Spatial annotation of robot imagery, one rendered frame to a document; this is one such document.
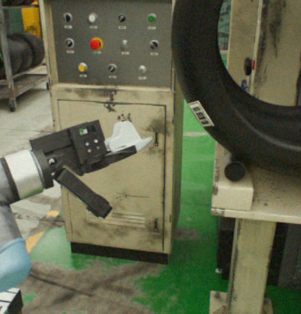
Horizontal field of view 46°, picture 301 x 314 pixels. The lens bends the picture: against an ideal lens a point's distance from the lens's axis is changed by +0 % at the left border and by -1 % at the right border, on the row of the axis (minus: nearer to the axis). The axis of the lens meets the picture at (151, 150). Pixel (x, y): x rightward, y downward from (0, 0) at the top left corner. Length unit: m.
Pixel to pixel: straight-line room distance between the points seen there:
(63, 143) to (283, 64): 0.71
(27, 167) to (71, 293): 1.27
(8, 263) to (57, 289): 1.33
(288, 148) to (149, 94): 0.85
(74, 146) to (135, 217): 1.18
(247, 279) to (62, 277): 0.90
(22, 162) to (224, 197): 0.45
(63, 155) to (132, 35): 0.97
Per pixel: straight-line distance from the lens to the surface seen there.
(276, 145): 0.74
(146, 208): 1.70
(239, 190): 0.81
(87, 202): 0.62
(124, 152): 0.61
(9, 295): 1.53
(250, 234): 1.33
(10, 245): 0.52
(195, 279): 1.84
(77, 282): 1.85
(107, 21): 1.53
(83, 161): 0.60
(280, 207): 0.88
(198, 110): 0.73
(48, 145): 0.60
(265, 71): 1.11
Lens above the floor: 1.25
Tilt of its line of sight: 23 degrees down
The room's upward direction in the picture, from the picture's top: straight up
